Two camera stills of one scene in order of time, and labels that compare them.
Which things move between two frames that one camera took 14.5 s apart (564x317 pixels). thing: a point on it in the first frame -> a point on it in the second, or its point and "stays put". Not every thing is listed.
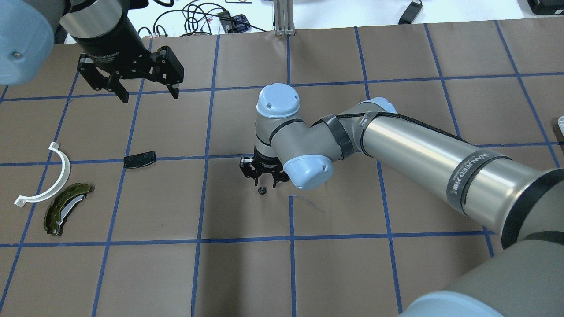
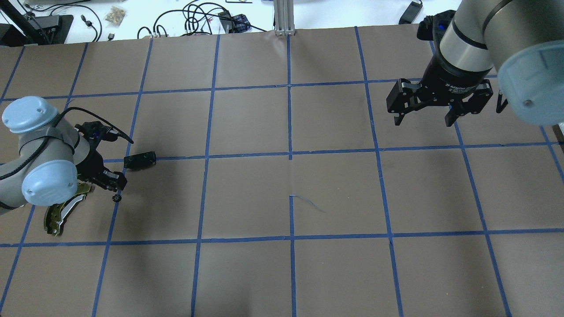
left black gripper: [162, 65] -> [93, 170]
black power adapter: [410, 12] stays put
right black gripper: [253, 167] -> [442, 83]
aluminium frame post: [283, 17] stays put
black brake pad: [139, 160] stays put
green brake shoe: [61, 205] stays put
